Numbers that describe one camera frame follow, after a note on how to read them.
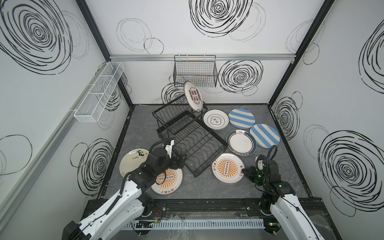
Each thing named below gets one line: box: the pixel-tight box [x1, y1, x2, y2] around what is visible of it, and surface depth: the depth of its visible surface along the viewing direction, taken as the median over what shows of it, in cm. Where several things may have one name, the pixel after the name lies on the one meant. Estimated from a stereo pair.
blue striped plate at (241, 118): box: [228, 108, 256, 130], surface depth 114 cm
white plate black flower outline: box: [203, 109, 230, 131], surface depth 113 cm
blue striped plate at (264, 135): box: [249, 123, 281, 149], surface depth 104 cm
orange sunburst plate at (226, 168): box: [211, 152, 245, 185], surface depth 88 cm
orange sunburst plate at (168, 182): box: [151, 168, 183, 196], surface depth 82 cm
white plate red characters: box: [183, 80, 203, 113], surface depth 90 cm
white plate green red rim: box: [226, 129, 257, 156], surface depth 99 cm
